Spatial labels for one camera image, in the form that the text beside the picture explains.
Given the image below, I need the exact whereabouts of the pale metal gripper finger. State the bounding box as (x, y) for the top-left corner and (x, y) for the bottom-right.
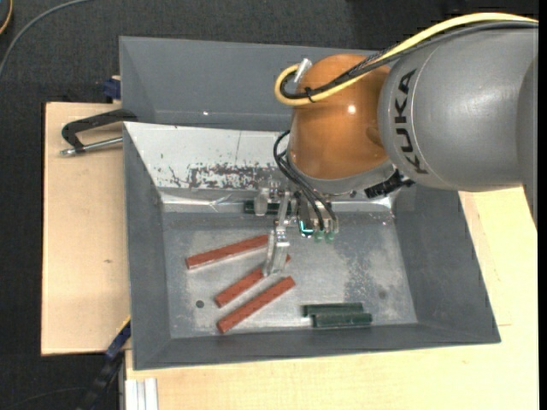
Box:
(254, 187), (275, 218)
(262, 227), (292, 278)

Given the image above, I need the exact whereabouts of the red-brown flat block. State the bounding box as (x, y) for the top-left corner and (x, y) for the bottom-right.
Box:
(214, 254), (292, 308)
(185, 234), (271, 271)
(215, 276), (297, 335)

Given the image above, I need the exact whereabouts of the dark green flat block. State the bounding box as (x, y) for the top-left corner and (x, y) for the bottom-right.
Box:
(302, 302), (366, 318)
(310, 312), (373, 330)

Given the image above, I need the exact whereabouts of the grey metal bin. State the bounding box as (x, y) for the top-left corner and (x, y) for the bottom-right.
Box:
(118, 35), (502, 372)

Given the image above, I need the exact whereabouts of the pale wood board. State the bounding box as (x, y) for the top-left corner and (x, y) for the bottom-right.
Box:
(40, 101), (133, 356)

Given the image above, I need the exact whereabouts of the black cylinder on white bracket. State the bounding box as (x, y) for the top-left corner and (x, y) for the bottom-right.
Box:
(364, 170), (416, 201)

